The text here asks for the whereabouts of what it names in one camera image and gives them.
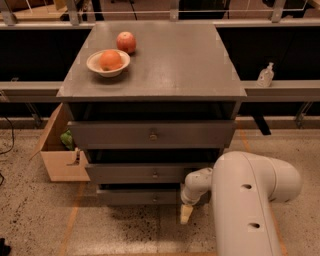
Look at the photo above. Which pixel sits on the grey middle drawer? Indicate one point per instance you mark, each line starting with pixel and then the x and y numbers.
pixel 141 173

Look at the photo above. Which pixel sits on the grey bottom drawer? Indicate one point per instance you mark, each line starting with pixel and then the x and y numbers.
pixel 140 194

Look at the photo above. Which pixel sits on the cardboard box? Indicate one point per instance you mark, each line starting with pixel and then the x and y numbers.
pixel 62 165

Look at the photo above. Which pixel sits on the grey drawer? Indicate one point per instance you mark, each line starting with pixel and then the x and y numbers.
pixel 152 134
pixel 141 173
pixel 140 194

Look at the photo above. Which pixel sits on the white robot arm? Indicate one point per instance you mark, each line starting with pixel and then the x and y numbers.
pixel 242 187

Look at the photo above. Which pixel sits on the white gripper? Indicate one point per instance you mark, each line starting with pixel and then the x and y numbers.
pixel 189 197

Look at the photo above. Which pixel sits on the grey top drawer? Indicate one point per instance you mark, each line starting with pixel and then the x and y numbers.
pixel 152 134

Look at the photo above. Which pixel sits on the white ceramic bowl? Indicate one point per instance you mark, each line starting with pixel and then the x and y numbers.
pixel 93 64

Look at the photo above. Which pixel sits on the green item in box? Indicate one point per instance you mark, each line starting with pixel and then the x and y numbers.
pixel 67 140

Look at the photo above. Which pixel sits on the clear sanitizer pump bottle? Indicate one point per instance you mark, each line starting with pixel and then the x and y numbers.
pixel 266 76

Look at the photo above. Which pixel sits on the red apple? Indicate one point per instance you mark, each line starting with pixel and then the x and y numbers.
pixel 126 42

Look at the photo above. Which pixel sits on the orange fruit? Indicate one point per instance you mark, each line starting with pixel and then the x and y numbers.
pixel 110 60

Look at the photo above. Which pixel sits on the black object bottom left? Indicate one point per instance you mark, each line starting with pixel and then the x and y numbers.
pixel 4 249

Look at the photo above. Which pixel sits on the grey wooden drawer cabinet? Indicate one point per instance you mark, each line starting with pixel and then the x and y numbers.
pixel 179 72

